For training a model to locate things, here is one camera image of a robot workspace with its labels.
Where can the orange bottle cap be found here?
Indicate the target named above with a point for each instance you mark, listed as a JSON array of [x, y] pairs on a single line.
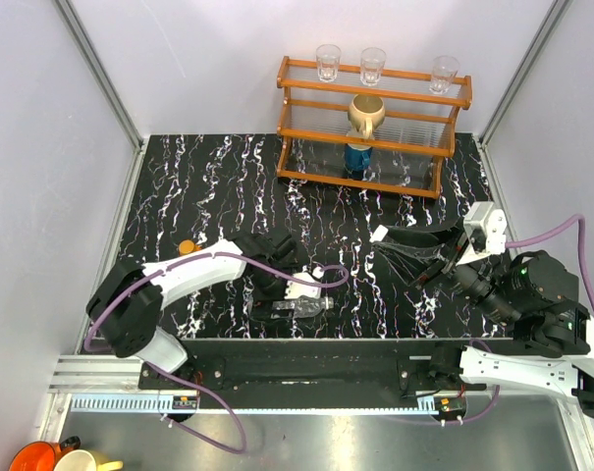
[[186, 245]]

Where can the clear plastic bottle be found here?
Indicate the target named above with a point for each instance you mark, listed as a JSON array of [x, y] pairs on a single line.
[[300, 308]]

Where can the orange wooden shelf rack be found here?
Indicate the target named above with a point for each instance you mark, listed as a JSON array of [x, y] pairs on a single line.
[[394, 136]]

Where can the clear drinking glass right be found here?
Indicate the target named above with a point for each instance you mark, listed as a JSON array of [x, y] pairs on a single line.
[[444, 71]]

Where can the beige ceramic mug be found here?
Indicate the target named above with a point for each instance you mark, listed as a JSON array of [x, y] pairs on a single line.
[[366, 114]]

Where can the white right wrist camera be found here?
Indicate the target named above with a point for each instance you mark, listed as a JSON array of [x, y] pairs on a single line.
[[485, 227]]

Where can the clear drinking glass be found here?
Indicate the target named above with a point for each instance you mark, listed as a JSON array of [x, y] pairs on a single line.
[[372, 64], [328, 58], [444, 71]]

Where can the clear drinking glass left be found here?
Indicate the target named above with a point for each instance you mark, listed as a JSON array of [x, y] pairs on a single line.
[[328, 58]]

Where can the orange juice bottle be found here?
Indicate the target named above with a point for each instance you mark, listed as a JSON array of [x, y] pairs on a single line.
[[188, 246]]

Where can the clear drinking glass middle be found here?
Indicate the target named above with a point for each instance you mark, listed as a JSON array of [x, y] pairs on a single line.
[[372, 64]]

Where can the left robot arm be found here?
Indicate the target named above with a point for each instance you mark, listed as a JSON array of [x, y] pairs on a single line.
[[126, 308]]

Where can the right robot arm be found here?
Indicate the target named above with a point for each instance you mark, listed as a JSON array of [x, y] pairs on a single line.
[[535, 300]]

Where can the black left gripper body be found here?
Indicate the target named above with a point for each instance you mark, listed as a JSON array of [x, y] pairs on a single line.
[[269, 287]]

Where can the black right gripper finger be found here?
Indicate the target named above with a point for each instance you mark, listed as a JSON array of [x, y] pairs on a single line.
[[417, 266], [417, 237]]

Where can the blue ceramic mug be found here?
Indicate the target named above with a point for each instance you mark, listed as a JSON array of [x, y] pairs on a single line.
[[357, 157]]

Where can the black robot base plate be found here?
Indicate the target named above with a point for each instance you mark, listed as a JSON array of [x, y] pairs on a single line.
[[316, 374]]

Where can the cream yellow mug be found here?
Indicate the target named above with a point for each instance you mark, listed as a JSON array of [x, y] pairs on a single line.
[[87, 460]]

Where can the orange mug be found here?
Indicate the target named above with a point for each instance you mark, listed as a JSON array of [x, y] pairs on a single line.
[[43, 456]]

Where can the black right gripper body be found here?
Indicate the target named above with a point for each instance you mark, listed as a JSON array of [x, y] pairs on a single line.
[[473, 281]]

